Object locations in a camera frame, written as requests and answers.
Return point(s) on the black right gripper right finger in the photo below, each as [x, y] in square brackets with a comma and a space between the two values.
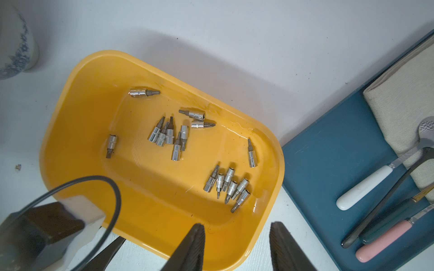
[286, 254]

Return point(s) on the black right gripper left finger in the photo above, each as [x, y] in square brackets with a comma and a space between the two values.
[189, 255]

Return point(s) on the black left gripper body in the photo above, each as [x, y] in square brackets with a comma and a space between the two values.
[47, 237]

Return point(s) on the silver socket bit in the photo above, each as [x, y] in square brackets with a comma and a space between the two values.
[184, 136]
[111, 144]
[251, 155]
[212, 179]
[201, 125]
[156, 131]
[240, 201]
[228, 178]
[230, 191]
[161, 139]
[177, 148]
[240, 188]
[140, 92]
[219, 184]
[196, 115]
[170, 131]

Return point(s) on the yellow plastic storage box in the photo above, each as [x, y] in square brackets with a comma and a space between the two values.
[162, 199]

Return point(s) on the teal plastic tray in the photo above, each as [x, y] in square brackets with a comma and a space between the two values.
[331, 156]

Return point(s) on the black long spoon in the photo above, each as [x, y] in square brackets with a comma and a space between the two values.
[427, 154]

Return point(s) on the blue patterned ceramic bowl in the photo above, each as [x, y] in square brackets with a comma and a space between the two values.
[19, 50]

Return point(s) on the beige cloth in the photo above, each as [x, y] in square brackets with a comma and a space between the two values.
[403, 96]

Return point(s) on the pink handled silver spoon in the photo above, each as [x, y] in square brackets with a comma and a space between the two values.
[368, 252]

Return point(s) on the gold spoon green handle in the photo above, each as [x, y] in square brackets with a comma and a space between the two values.
[402, 211]

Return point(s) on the white handled silver spoon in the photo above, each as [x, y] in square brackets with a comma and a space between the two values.
[355, 194]

